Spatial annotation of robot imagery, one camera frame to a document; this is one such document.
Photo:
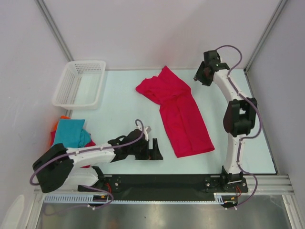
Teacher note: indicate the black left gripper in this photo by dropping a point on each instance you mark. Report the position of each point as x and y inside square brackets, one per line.
[150, 154]

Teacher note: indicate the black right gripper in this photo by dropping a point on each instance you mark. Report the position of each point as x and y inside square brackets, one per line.
[198, 75]

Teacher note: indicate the crimson red t shirt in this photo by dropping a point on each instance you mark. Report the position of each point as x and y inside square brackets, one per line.
[179, 112]

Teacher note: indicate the white perforated plastic basket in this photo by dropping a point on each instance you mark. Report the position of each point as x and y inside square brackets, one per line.
[81, 85]

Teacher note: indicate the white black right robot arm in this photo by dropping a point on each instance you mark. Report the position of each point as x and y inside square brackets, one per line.
[239, 119]

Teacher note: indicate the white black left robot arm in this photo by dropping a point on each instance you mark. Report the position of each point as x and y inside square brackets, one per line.
[62, 165]

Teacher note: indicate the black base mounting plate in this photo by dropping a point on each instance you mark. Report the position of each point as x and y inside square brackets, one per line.
[161, 195]

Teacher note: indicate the red folded t shirt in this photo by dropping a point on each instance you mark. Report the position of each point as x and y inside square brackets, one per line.
[87, 142]

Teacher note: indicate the teal folded t shirt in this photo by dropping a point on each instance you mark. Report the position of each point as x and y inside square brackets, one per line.
[69, 132]

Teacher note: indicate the orange folded t shirt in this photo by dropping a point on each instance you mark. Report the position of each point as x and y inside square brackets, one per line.
[54, 129]

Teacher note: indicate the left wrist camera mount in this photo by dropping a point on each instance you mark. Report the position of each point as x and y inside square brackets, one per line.
[146, 131]

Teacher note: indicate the white slotted cable duct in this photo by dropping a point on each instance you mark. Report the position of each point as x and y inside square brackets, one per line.
[97, 199]

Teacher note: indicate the aluminium frame rail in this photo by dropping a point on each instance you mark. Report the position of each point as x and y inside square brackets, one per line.
[264, 184]

